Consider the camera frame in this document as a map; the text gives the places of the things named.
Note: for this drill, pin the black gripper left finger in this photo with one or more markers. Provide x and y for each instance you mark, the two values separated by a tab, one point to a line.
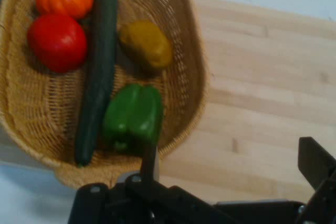
149	179

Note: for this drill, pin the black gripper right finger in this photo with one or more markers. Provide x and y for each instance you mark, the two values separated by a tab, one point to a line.
315	161

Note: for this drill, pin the yellow-brown potato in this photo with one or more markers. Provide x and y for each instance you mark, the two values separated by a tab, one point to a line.
147	44

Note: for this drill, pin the green bell pepper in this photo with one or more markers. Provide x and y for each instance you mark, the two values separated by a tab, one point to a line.
134	116

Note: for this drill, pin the dark green cucumber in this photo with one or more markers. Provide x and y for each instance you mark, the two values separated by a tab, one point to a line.
101	61

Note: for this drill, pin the woven wicker basket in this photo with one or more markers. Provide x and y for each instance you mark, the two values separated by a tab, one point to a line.
42	103

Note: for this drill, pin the red tomato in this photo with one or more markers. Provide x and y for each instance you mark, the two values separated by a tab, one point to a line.
58	43

